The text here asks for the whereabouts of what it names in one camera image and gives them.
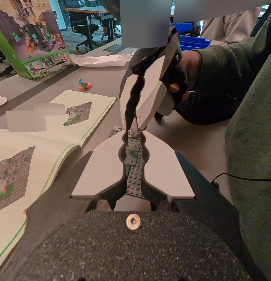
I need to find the black mesh chair armrest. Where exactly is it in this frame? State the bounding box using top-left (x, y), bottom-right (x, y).
top-left (175, 90), bottom-right (240, 126)

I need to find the small toy figure orange base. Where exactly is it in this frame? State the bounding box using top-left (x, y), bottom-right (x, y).
top-left (78, 78), bottom-right (92, 92)

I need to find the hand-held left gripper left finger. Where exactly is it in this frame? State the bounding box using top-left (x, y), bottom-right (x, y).
top-left (70, 130), bottom-right (128, 200)

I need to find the person's green sweater torso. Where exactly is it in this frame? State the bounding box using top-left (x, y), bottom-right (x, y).
top-left (224, 0), bottom-right (271, 281)

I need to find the black office chair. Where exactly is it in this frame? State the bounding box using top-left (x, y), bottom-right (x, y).
top-left (0, 43), bottom-right (15, 84)
top-left (100, 13), bottom-right (122, 41)
top-left (68, 11), bottom-right (101, 53)

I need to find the toy brick set box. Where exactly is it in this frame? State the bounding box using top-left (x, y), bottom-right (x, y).
top-left (0, 0), bottom-right (74, 80)

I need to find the grey toy brick baseplate model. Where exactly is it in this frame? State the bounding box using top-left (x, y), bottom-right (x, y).
top-left (123, 130), bottom-right (147, 199)

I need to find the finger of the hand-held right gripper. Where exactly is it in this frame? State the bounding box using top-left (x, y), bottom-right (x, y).
top-left (135, 54), bottom-right (171, 130)
top-left (120, 73), bottom-right (141, 130)

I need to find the crumpled white paper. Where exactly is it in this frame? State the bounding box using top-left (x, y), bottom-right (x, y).
top-left (70, 52), bottom-right (138, 67)

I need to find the person's right hand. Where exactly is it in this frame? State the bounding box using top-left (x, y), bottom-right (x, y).
top-left (167, 50), bottom-right (204, 103)

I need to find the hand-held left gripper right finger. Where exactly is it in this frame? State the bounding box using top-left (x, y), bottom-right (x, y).
top-left (142, 130), bottom-right (196, 202)

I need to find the wooden top office table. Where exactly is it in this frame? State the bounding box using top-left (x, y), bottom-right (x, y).
top-left (65, 6), bottom-right (115, 42)

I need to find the loose dark grey toy brick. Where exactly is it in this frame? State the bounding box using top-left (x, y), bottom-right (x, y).
top-left (108, 126), bottom-right (123, 138)

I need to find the person's right forearm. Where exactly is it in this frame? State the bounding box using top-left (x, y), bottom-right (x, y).
top-left (191, 36), bottom-right (262, 103)

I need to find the blue plastic bin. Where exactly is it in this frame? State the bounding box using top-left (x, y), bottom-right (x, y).
top-left (179, 35), bottom-right (213, 52)
top-left (172, 22), bottom-right (201, 35)

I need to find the thin black cable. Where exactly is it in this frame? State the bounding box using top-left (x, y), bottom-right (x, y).
top-left (211, 173), bottom-right (271, 188)

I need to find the open instruction booklet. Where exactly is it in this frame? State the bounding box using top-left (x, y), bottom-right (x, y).
top-left (0, 90), bottom-right (117, 259)

